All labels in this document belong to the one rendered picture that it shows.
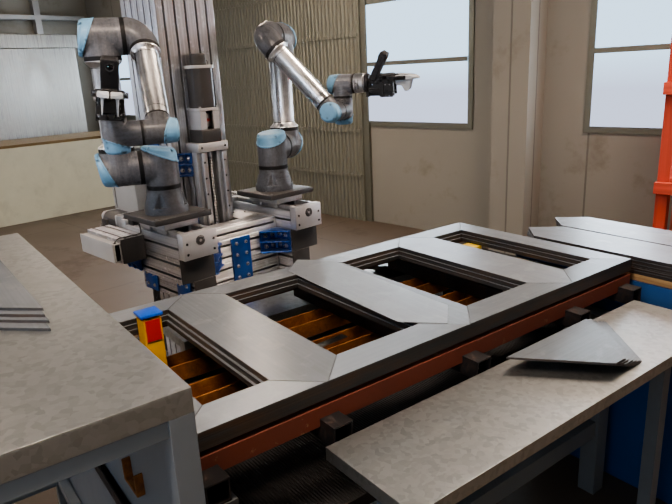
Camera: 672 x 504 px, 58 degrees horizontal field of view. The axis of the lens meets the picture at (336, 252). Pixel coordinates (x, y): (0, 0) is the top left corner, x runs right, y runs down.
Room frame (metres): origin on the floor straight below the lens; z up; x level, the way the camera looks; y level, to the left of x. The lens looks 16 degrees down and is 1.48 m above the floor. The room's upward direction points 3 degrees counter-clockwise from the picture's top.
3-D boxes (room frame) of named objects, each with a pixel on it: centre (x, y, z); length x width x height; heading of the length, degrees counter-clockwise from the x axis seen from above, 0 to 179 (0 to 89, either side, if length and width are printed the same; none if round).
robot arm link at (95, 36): (2.08, 0.72, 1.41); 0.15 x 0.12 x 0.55; 109
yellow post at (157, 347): (1.54, 0.51, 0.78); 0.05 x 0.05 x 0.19; 36
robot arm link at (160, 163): (2.12, 0.60, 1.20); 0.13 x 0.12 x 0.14; 109
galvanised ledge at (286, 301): (2.26, 0.03, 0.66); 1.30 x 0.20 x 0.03; 126
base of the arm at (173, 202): (2.12, 0.59, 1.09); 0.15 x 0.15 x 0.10
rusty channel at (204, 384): (1.74, -0.10, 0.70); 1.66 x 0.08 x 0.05; 126
